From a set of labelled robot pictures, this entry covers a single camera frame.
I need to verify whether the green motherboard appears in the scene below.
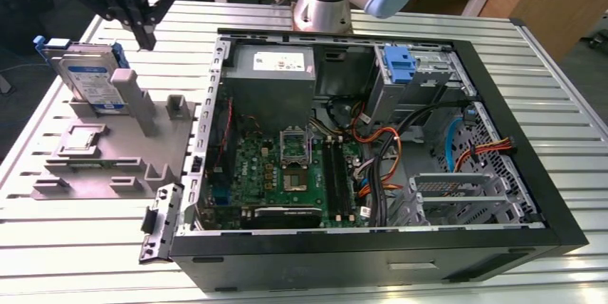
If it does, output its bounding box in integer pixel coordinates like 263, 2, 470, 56
195, 122, 381, 229

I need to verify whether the hard disk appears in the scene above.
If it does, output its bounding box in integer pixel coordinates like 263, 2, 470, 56
31, 36, 131, 116

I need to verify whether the silver CPU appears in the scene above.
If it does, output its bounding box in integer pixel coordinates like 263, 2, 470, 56
63, 129, 95, 150

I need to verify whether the grey expansion card latch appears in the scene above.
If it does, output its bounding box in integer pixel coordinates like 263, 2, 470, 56
137, 182, 186, 266

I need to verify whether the thin locking lever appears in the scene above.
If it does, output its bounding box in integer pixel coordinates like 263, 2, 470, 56
305, 127, 315, 169

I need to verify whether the red yellow power wire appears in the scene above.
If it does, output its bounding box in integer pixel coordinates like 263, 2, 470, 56
453, 135, 517, 174

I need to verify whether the orange wire bundle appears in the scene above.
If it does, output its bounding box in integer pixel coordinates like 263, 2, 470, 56
351, 124, 405, 199

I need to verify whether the CPU socket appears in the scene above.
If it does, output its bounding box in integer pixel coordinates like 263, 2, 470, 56
279, 167, 313, 195

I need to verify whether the grey parts rack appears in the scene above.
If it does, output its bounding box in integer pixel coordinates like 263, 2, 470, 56
27, 68, 199, 201

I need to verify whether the blue plastic drive latch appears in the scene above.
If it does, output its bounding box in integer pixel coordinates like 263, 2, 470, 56
381, 46, 417, 84

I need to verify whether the black office chair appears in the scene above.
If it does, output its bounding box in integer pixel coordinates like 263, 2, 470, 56
0, 0, 55, 56

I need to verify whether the black PC case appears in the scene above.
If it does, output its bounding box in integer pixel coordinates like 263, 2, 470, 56
137, 27, 589, 293

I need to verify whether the black RAM slot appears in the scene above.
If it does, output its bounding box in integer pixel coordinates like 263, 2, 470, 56
321, 136, 342, 221
331, 136, 355, 221

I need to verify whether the black graphics card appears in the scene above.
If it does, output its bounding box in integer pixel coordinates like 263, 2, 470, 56
239, 206, 323, 230

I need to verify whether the blue data wire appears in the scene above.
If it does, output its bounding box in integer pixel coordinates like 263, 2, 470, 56
445, 103, 477, 173

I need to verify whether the metal disk bay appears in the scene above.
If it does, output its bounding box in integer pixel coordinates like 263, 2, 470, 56
401, 172, 527, 226

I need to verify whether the metal socket cover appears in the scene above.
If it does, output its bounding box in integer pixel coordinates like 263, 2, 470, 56
278, 125, 311, 169

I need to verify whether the green RAM stick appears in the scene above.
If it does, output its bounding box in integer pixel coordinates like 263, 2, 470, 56
67, 161, 117, 169

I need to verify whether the grey metal drive cage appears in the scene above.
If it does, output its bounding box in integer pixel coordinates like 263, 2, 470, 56
369, 43, 475, 127

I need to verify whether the grey power supply unit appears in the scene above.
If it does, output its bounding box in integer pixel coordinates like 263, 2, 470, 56
222, 43, 318, 130

